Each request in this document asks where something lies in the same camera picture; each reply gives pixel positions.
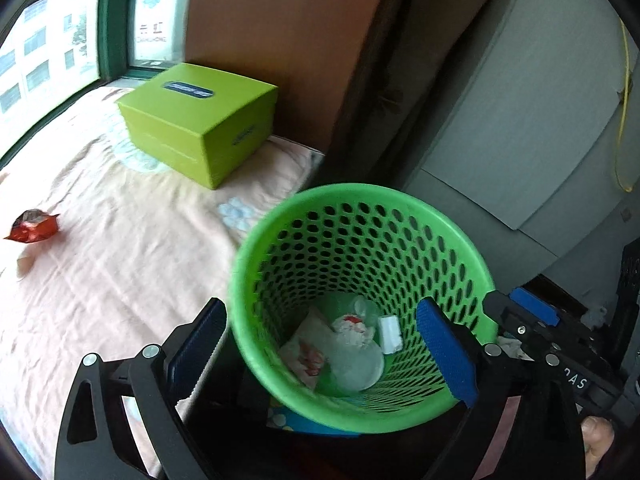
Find green window frame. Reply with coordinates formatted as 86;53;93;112
0;0;197;171

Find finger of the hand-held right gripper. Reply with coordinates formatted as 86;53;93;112
483;290;552;357
509;287;561;327

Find green cardboard box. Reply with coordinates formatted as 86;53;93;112
115;63;279;191

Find white round lid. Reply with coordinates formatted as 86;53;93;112
324;339;386;394

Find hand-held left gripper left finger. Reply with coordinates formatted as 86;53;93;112
54;298;227;480

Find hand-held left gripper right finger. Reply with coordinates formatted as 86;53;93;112
416;297;587;480

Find grey cardboard sheet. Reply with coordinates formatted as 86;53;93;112
399;0;640;232

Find person's right hand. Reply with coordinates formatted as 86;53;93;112
580;415;617;480

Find white foam block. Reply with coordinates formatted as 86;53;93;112
378;314;404;354

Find yellow cable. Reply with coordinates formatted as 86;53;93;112
614;19;634;194

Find clear plastic container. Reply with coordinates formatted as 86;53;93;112
344;293;382;324

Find white outdoor unit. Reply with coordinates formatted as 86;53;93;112
132;0;189;64

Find red snack wrapper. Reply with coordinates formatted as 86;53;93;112
3;208;61;245

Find white red wrapper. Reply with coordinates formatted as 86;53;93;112
332;312;377;349

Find blue patterned cloth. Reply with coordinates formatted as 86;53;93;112
266;404;362;437

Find green perforated plastic basket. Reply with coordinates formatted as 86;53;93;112
227;183;499;434

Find white paper trash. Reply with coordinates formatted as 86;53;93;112
279;309;342;392

